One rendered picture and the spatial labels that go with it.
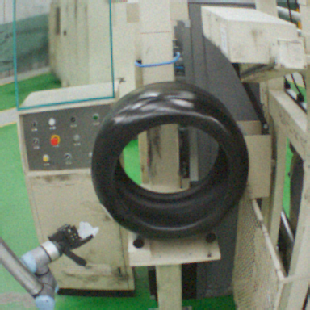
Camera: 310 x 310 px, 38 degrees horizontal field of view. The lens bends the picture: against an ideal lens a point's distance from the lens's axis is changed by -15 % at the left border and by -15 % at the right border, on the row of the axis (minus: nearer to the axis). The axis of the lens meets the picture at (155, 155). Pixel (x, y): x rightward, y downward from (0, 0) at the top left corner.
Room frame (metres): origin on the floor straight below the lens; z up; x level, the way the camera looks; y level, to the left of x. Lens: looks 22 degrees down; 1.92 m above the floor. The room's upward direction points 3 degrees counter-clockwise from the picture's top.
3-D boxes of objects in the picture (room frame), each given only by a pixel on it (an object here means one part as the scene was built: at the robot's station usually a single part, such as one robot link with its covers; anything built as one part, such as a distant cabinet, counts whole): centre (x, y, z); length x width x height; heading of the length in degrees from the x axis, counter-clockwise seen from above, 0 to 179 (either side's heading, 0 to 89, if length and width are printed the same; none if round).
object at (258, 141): (2.02, -0.43, 1.05); 0.20 x 0.15 x 0.30; 0
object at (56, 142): (2.52, 0.45, 0.63); 0.56 x 0.41 x 1.27; 90
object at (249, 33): (1.67, -0.35, 1.71); 0.61 x 0.25 x 0.15; 0
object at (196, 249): (1.79, -0.06, 0.80); 0.37 x 0.36 x 0.02; 90
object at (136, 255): (1.79, 0.08, 0.83); 0.36 x 0.09 x 0.06; 0
